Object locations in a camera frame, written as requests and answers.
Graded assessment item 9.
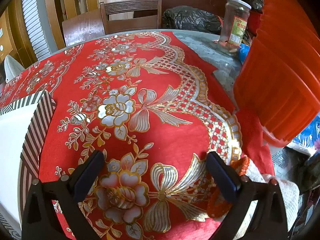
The red ribbed plastic container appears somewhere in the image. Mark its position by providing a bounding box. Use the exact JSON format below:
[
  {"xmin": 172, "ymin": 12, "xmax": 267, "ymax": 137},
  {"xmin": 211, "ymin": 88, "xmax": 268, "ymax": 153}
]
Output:
[{"xmin": 234, "ymin": 0, "xmax": 320, "ymax": 148}]

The grey lace table cover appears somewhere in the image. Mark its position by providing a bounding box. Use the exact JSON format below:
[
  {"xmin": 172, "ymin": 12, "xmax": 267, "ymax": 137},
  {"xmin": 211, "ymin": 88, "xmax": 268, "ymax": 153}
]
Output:
[{"xmin": 175, "ymin": 29, "xmax": 243, "ymax": 105}]

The red box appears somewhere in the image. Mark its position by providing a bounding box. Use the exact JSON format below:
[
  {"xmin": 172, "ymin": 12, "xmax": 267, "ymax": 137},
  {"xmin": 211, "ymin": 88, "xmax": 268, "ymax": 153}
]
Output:
[{"xmin": 250, "ymin": 11, "xmax": 263, "ymax": 38}]

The red floral tablecloth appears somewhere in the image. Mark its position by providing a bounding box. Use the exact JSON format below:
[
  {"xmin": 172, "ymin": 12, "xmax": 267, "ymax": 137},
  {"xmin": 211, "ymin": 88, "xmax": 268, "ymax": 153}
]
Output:
[{"xmin": 0, "ymin": 31, "xmax": 275, "ymax": 240}]

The slatted wooden chair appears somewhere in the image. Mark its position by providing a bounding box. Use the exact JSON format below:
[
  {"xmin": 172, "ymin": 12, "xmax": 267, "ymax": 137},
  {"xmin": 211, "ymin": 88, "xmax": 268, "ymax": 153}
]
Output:
[{"xmin": 99, "ymin": 0, "xmax": 162, "ymax": 34}]

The blue plastic bag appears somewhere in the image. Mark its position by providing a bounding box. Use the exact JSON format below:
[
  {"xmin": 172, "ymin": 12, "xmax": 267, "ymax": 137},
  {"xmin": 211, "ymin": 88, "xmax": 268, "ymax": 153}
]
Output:
[{"xmin": 239, "ymin": 44, "xmax": 250, "ymax": 63}]

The glossy brown wooden chair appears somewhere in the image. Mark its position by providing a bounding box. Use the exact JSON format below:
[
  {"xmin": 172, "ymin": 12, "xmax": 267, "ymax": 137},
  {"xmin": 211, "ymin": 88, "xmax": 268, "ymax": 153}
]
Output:
[{"xmin": 62, "ymin": 10, "xmax": 105, "ymax": 47}]

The striped cardboard box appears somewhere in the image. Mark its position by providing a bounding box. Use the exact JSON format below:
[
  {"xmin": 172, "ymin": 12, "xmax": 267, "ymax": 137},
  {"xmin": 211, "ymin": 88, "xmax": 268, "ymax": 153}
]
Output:
[{"xmin": 0, "ymin": 90, "xmax": 57, "ymax": 240}]

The large black plastic bag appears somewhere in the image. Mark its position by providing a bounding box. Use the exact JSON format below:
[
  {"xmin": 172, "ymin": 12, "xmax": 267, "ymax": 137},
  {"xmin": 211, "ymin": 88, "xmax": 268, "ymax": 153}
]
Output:
[{"xmin": 162, "ymin": 6, "xmax": 224, "ymax": 33}]

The glass jar with label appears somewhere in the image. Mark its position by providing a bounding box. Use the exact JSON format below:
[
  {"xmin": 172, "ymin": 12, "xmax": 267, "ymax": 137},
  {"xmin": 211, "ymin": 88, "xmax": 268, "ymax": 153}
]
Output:
[{"xmin": 217, "ymin": 0, "xmax": 252, "ymax": 53}]

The white chair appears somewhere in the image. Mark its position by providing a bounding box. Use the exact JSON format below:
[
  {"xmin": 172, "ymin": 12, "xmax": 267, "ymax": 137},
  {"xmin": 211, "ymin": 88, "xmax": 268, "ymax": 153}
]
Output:
[{"xmin": 0, "ymin": 55, "xmax": 25, "ymax": 84}]

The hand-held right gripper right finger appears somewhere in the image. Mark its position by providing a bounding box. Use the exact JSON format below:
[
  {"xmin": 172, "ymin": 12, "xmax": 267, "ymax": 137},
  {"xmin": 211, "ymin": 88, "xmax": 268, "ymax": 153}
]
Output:
[{"xmin": 206, "ymin": 151, "xmax": 288, "ymax": 240}]

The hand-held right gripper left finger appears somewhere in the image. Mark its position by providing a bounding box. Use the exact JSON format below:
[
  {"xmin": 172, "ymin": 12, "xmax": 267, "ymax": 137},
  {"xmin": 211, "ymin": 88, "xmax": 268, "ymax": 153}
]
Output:
[{"xmin": 22, "ymin": 150, "xmax": 105, "ymax": 240}]

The orange knitted scrunchie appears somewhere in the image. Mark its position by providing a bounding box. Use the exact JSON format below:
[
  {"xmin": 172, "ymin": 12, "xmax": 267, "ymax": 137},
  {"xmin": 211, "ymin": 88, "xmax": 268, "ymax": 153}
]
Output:
[{"xmin": 207, "ymin": 155, "xmax": 250, "ymax": 218}]

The blue floral cloth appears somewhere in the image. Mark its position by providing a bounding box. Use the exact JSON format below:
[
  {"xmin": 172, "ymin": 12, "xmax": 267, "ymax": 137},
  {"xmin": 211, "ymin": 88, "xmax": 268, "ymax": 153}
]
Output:
[{"xmin": 287, "ymin": 116, "xmax": 320, "ymax": 155}]

